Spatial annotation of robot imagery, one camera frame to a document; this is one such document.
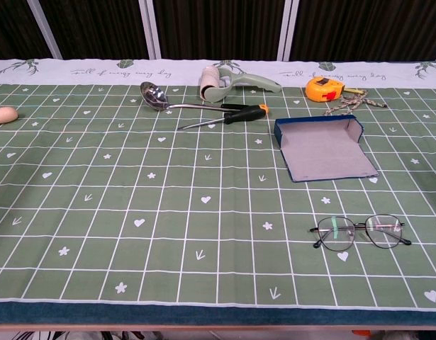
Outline blue glasses case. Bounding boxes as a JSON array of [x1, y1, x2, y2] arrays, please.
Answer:
[[273, 114, 380, 183]]

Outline black wire-frame eyeglasses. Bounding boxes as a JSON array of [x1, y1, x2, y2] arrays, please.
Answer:
[[309, 213, 412, 252]]

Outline green grid tablecloth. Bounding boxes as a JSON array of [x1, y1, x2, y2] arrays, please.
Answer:
[[0, 58, 436, 327]]

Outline pale green lint roller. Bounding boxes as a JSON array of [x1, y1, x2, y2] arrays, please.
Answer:
[[198, 65, 283, 103]]

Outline orange tape measure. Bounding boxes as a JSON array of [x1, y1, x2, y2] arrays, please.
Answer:
[[305, 76, 368, 103]]

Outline wooden massage hammer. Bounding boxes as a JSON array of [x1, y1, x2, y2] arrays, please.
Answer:
[[0, 106, 19, 125]]

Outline screwdriver black orange handle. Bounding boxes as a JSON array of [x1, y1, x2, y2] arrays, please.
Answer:
[[177, 103, 269, 130]]

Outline steel ladle black handle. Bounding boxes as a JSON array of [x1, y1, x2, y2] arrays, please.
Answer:
[[139, 81, 250, 113]]

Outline braided beige cord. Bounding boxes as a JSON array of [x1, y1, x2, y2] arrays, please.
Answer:
[[323, 90, 388, 117]]

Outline aluminium partition post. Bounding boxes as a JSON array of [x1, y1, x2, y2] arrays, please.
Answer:
[[26, 0, 64, 60], [276, 0, 301, 62], [138, 0, 162, 60]]

